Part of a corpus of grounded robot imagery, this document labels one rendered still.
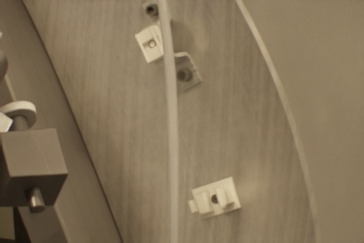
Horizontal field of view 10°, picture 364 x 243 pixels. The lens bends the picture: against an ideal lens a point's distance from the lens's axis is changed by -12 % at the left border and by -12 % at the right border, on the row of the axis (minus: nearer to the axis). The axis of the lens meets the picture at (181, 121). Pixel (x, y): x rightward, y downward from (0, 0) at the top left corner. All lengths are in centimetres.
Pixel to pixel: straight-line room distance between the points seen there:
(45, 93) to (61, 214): 7
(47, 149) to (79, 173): 16
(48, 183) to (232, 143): 15
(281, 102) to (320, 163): 4
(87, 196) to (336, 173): 13
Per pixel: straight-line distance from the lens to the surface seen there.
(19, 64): 105
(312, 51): 101
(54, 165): 90
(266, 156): 102
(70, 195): 104
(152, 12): 104
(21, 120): 91
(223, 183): 103
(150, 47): 102
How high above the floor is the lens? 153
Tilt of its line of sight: 9 degrees down
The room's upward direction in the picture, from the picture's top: 3 degrees clockwise
